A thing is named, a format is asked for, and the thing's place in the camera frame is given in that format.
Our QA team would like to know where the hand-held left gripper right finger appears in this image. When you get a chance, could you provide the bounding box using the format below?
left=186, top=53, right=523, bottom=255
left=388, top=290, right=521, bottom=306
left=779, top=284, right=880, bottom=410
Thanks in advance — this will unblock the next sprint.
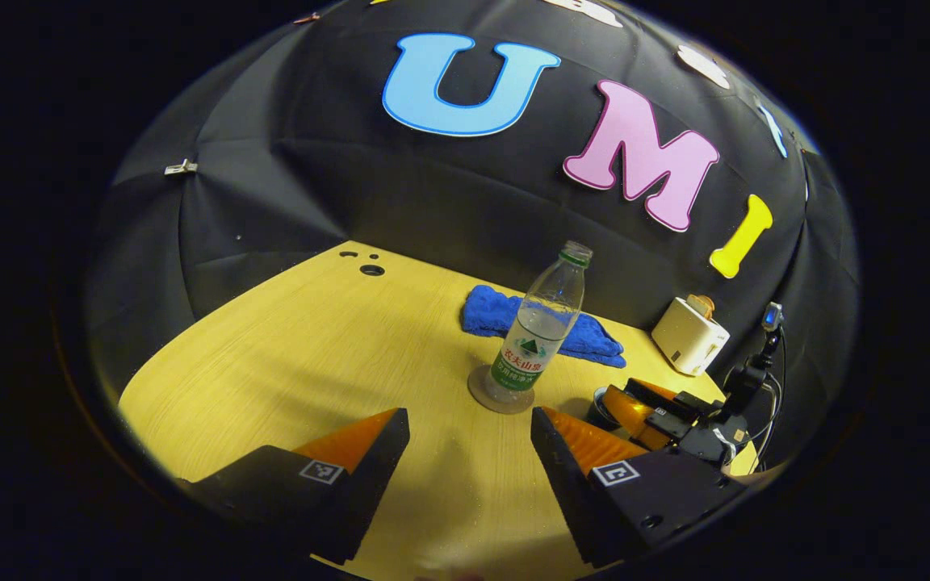
left=531, top=406, right=748, bottom=570

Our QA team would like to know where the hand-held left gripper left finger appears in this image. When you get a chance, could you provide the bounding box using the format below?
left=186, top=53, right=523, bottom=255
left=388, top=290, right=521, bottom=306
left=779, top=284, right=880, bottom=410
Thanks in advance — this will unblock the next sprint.
left=178, top=408, right=411, bottom=566

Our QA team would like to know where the brown round coaster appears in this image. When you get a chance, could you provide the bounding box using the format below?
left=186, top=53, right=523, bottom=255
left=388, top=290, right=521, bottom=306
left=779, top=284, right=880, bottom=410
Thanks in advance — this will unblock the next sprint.
left=467, top=365, right=536, bottom=416

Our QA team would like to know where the clear plastic water bottle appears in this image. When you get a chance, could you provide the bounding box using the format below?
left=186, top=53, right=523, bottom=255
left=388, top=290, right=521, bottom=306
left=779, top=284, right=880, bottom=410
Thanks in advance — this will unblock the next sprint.
left=483, top=240, right=594, bottom=407

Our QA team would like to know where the white toaster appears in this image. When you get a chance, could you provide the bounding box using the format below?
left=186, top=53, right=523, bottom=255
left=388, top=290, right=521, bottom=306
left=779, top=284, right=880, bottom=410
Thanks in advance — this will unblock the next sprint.
left=651, top=296, right=731, bottom=377

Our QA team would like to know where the blue towel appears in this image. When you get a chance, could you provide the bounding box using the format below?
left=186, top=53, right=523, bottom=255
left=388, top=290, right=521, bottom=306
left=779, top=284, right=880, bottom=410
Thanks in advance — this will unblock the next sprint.
left=462, top=284, right=627, bottom=369

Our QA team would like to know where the black backdrop cloth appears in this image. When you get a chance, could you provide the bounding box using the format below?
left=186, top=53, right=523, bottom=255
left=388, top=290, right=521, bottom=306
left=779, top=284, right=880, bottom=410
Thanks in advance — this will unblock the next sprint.
left=86, top=0, right=861, bottom=469

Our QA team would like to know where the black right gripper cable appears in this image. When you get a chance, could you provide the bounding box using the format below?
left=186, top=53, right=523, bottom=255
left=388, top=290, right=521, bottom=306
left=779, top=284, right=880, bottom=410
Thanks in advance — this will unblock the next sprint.
left=752, top=331, right=789, bottom=473

